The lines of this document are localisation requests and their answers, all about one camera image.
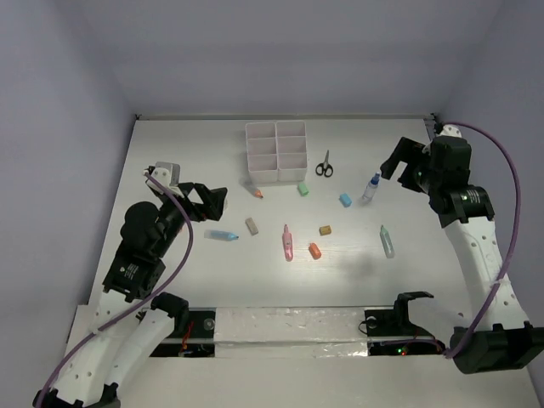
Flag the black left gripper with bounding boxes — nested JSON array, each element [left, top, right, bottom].
[[155, 181, 227, 255]]

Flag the blue capped glue bottle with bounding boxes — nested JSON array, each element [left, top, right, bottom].
[[362, 173, 381, 202]]

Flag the grey eraser block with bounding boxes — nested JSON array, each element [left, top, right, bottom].
[[245, 218, 258, 235]]

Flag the black handled scissors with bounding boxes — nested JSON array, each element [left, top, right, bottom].
[[315, 150, 334, 178]]

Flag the pink highlighter pen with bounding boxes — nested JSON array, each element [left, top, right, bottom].
[[282, 224, 293, 262]]

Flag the brown eraser block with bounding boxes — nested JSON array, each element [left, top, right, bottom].
[[319, 225, 332, 235]]

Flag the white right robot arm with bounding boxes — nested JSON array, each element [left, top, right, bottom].
[[380, 136, 543, 374]]

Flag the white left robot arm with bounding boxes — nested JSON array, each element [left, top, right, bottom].
[[32, 178, 228, 407]]

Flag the blue highlighter pen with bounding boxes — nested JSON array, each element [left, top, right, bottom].
[[205, 229, 239, 241]]

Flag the orange tip clear highlighter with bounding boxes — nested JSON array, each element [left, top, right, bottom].
[[241, 179, 264, 199]]

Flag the blue highlighter cap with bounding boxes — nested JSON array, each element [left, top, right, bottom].
[[339, 193, 352, 207]]

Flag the white left organizer box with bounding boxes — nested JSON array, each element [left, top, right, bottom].
[[245, 122, 279, 185]]

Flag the green highlighter pen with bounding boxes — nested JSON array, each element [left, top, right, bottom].
[[379, 225, 395, 258]]

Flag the green highlighter cap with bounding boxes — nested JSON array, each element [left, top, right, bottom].
[[297, 182, 309, 196]]

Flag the orange highlighter cap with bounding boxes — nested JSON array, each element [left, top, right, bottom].
[[309, 242, 321, 260]]

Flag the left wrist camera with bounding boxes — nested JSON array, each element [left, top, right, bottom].
[[143, 161, 180, 188]]

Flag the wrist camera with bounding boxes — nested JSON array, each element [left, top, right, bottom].
[[433, 123, 462, 139], [143, 161, 180, 188]]

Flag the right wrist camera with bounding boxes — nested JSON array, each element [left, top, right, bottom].
[[433, 123, 462, 139]]

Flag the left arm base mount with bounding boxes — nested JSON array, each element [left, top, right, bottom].
[[150, 309, 216, 358]]

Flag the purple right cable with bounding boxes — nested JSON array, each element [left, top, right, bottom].
[[441, 122, 522, 358]]

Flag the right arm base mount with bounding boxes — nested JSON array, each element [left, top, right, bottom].
[[358, 291, 445, 356]]

